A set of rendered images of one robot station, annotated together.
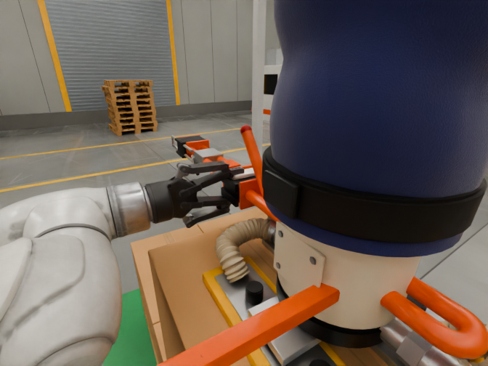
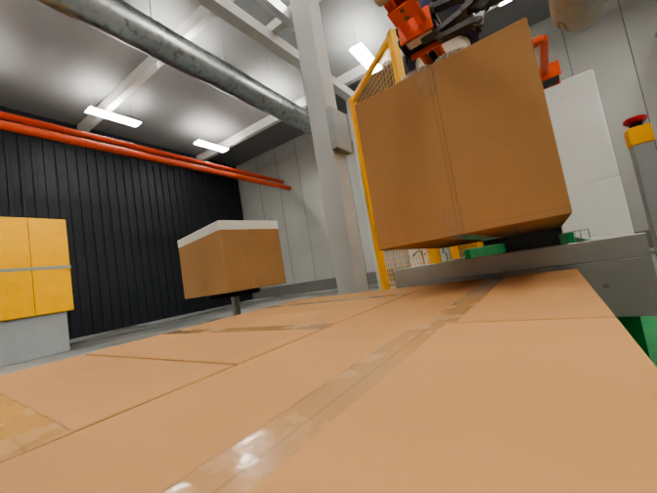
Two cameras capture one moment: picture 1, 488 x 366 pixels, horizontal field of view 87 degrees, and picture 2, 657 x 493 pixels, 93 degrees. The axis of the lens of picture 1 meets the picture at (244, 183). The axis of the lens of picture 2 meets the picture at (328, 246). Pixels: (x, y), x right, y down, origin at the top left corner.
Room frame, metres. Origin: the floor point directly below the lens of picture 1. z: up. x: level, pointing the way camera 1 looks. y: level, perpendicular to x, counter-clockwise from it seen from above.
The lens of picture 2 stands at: (1.11, 0.54, 0.64)
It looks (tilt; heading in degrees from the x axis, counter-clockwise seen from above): 5 degrees up; 245
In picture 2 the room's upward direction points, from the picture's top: 9 degrees counter-clockwise
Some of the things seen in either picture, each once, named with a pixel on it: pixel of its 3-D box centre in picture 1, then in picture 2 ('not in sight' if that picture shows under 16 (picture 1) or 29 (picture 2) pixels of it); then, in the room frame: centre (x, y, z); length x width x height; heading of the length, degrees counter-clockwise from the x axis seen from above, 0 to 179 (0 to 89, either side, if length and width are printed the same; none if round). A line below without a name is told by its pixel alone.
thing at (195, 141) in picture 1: (194, 146); not in sight; (0.81, 0.16, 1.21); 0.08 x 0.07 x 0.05; 30
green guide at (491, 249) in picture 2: not in sight; (485, 251); (-0.97, -1.15, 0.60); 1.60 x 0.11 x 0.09; 30
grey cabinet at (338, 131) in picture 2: not in sight; (339, 131); (0.02, -1.32, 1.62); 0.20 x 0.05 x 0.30; 30
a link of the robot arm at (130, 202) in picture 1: (131, 208); not in sight; (0.40, 0.20, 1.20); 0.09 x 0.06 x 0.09; 30
